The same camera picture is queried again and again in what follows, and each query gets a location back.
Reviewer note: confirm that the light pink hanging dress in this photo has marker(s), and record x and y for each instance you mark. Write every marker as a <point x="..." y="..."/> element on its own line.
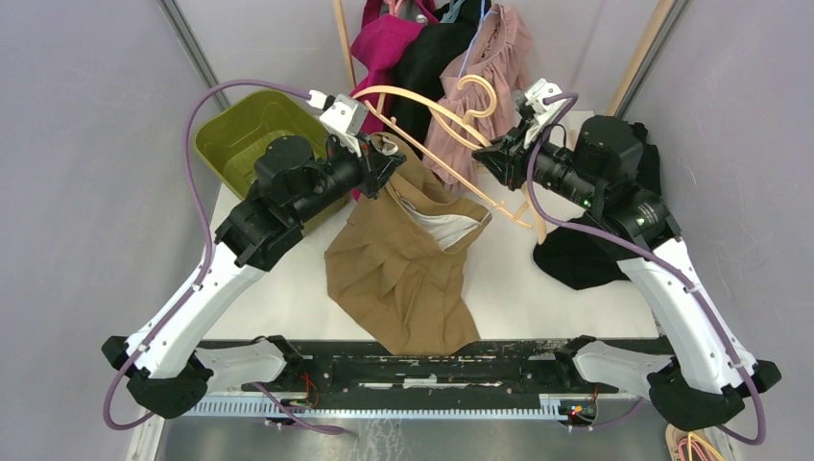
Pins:
<point x="499" y="55"/>

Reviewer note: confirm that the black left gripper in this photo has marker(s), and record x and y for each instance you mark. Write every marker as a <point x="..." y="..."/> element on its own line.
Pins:
<point x="375" y="164"/>

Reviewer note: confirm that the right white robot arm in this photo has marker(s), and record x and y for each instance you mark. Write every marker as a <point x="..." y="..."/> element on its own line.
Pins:
<point x="708" y="377"/>

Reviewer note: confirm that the grey wall conduit strip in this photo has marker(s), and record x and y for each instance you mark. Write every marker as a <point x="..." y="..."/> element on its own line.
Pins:
<point x="189" y="42"/>

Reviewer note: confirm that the brown skirt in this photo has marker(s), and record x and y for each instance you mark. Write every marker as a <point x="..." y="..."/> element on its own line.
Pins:
<point x="397" y="266"/>

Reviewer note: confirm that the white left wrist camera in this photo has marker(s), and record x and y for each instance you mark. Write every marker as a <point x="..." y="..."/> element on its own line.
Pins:
<point x="343" y="115"/>

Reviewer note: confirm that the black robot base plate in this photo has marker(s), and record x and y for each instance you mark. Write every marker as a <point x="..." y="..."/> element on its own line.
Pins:
<point x="484" y="375"/>

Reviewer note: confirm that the wooden clothes rack frame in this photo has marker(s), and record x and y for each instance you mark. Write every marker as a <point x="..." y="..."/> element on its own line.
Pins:
<point x="594" y="48"/>

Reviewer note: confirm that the hangers bundle in corner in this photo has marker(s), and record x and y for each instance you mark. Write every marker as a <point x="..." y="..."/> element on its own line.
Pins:
<point x="684" y="446"/>

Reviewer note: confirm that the magenta skirt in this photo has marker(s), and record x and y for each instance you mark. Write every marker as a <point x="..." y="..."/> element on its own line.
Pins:
<point x="383" y="38"/>

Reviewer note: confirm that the light blue hanger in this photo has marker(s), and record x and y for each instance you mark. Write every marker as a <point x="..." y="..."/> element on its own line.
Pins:
<point x="474" y="38"/>

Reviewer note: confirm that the black hanging garment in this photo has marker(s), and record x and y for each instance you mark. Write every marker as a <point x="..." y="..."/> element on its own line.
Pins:
<point x="424" y="60"/>

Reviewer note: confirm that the pink hanger hook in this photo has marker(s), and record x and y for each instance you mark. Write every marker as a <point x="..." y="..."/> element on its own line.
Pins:
<point x="394" y="7"/>

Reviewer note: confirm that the olive green plastic basket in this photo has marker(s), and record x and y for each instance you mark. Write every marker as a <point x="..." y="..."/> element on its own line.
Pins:
<point x="232" y="142"/>

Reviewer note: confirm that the black garment pile with flower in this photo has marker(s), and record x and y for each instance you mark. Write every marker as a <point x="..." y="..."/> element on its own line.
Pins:
<point x="573" y="258"/>

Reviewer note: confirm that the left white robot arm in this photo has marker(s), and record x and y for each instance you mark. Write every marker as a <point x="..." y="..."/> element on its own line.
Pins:
<point x="165" y="365"/>

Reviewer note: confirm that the grey toothed cable rail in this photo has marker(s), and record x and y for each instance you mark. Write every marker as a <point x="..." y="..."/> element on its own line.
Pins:
<point x="262" y="407"/>

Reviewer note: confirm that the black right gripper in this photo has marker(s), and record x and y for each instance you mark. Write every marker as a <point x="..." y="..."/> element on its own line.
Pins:
<point x="508" y="157"/>

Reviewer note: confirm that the beige wooden hanger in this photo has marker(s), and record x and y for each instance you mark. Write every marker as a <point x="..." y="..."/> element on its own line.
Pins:
<point x="461" y="130"/>

